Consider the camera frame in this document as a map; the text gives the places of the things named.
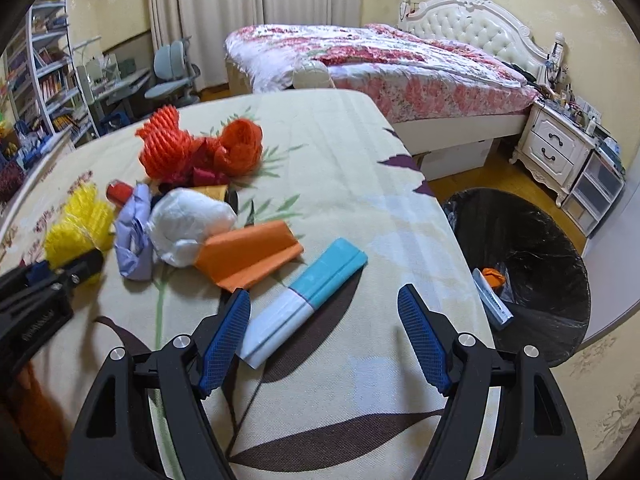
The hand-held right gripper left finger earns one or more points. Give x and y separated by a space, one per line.
225 340

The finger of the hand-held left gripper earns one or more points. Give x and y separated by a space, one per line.
80 267
36 271

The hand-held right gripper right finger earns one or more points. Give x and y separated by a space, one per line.
422 335

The yellow foam fruit net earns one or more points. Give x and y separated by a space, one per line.
80 225

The lavender paper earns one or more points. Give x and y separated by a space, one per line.
131 240

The orange paper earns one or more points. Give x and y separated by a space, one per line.
245 257

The blue and white packet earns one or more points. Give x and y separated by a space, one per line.
300 300

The white plastic bag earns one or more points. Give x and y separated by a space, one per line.
190 220

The black lined bin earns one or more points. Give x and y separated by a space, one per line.
540 270

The gold cylindrical tube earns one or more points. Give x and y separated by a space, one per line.
215 192

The person's left hand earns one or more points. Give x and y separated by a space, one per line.
42 400

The white and blue carton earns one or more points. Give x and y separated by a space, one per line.
494 307

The small orange wrapper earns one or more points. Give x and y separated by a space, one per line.
492 278

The orange foam fruit net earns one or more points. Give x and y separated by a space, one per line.
165 145

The blue storage crate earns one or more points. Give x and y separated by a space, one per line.
114 121

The dark red ribbon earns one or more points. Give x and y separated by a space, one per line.
205 176

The white storage box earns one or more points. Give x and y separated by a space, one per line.
455 157

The grey study desk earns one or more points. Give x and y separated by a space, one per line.
120 85

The floral printed sheet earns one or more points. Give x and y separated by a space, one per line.
325 160

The white bookshelf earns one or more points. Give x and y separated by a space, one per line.
50 60

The blue-grey desk chair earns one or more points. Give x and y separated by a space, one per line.
170 60

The plastic drawer unit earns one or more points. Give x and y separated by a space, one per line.
595 185

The white carved nightstand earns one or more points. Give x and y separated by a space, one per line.
550 145

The clutter of small bottles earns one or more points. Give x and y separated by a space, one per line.
575 107

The pink floral quilt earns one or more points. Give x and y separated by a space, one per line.
400 60

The dark cloth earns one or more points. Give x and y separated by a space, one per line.
517 72

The cream curtain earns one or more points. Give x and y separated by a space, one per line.
225 0

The white tufted bed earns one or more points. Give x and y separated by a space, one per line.
465 25

